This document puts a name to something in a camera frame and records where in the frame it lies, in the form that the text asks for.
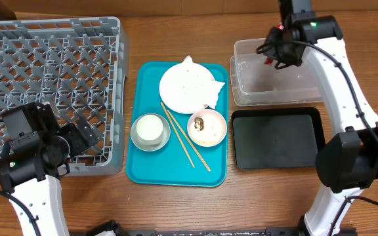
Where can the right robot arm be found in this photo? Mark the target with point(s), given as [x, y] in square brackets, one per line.
[348, 163]

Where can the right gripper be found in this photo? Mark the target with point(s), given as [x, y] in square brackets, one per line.
[281, 60]

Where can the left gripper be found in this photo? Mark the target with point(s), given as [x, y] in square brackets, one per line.
[71, 131]

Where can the grey bowl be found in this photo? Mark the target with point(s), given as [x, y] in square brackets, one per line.
[144, 147]

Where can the pink bowl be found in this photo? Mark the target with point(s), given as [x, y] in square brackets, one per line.
[215, 128]

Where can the clear plastic bin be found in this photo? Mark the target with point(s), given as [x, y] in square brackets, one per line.
[255, 83]

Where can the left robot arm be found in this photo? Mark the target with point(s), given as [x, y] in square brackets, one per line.
[29, 163]

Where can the teal serving tray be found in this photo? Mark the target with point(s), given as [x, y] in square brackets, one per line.
[169, 165]

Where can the white cup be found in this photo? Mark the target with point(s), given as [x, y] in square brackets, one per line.
[149, 129]

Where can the wooden chopstick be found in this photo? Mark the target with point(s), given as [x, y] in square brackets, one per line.
[177, 134]
[190, 142]

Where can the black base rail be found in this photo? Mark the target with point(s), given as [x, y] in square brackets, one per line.
[113, 228]

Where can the white napkin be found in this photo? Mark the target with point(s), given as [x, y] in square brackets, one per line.
[213, 90]

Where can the grey plastic dish rack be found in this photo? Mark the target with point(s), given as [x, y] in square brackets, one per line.
[79, 67]

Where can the red snack wrapper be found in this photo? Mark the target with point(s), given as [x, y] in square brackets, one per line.
[269, 61]

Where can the large white plate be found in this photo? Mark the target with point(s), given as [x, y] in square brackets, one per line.
[172, 97]

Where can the brown food scrap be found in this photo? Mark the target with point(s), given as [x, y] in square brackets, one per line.
[198, 124]

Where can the wooden chopstick right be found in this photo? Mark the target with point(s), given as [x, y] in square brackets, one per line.
[190, 142]

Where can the wooden chopstick left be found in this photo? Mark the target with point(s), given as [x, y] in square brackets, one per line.
[177, 134]

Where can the black plastic tray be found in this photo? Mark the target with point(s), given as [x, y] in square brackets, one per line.
[277, 138]

